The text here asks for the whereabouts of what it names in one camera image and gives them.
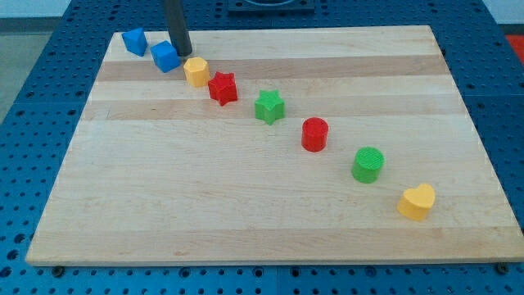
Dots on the red star block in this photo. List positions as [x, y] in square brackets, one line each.
[223, 88]

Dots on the yellow hexagon block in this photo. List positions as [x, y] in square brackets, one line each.
[197, 71]

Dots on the blue triangle block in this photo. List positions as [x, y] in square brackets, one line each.
[135, 41]

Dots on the green cylinder block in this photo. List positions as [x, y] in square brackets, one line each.
[367, 165]

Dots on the wooden board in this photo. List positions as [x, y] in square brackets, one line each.
[159, 174]

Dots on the red cylinder block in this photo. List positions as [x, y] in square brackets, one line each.
[314, 134]

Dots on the green star block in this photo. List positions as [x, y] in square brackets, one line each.
[269, 107]

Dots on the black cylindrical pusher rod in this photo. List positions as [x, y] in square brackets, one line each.
[177, 27]

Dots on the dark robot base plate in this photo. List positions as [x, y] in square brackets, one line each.
[259, 6]

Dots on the blue cube block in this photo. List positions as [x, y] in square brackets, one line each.
[165, 56]

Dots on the yellow heart block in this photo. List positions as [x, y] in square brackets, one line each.
[416, 203]

